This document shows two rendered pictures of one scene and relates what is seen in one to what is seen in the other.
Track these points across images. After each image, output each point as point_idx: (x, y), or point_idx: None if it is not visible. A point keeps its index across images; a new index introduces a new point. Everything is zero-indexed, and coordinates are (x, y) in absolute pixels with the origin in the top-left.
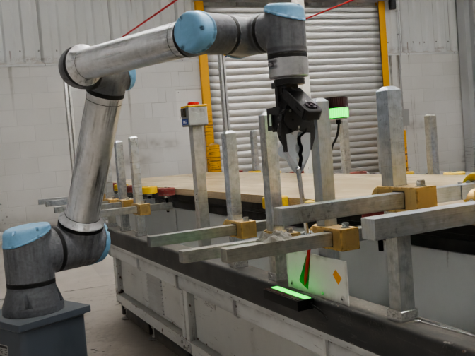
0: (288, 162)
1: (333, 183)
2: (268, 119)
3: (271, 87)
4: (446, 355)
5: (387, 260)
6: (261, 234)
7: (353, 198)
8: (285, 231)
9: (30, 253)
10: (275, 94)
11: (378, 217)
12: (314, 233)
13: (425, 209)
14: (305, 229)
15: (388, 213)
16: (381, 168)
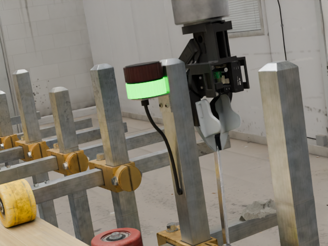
0: (227, 132)
1: (173, 183)
2: (244, 71)
3: (231, 27)
4: None
5: (141, 235)
6: (273, 201)
7: (164, 149)
8: (246, 211)
9: None
10: (227, 38)
11: (161, 128)
12: (213, 232)
13: (133, 136)
14: (228, 238)
15: (154, 131)
16: (126, 144)
